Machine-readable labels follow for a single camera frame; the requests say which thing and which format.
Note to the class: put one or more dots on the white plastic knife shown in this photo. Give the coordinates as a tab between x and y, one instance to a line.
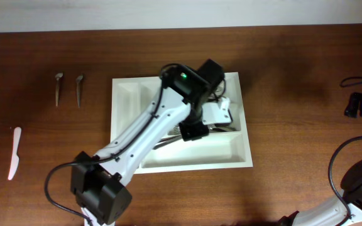
14	158

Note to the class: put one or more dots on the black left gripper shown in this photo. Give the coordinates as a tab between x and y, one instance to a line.
190	130

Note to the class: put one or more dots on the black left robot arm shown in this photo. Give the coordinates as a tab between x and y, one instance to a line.
99	181

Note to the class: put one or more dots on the small metal spoon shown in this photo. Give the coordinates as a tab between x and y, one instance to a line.
78	81
58	78

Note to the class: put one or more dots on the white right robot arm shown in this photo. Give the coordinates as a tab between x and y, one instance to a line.
344	208

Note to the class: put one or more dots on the metal fork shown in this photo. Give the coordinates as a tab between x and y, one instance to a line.
213	127
175	131

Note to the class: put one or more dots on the white plastic cutlery tray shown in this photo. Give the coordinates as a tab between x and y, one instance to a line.
130	96

